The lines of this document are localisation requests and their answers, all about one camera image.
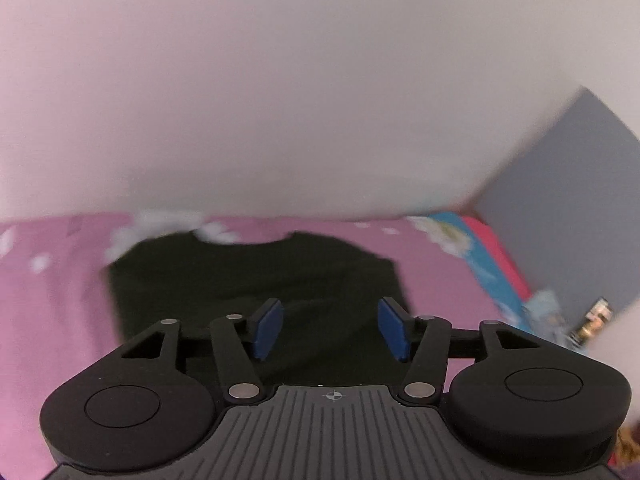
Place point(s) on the pink floral bed sheet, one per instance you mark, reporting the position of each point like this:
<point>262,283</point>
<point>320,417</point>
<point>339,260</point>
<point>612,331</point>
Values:
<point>57,317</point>

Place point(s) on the black knit sweater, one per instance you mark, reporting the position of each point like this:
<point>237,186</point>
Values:
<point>329,291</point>

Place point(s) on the grey headboard panel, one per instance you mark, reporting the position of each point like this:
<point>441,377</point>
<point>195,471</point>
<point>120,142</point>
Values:
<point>567,210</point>

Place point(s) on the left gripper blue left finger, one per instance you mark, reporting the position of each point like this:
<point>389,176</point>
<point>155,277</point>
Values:
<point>239,342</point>

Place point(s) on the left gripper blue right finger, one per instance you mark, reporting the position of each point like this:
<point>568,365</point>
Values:
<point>423,343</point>

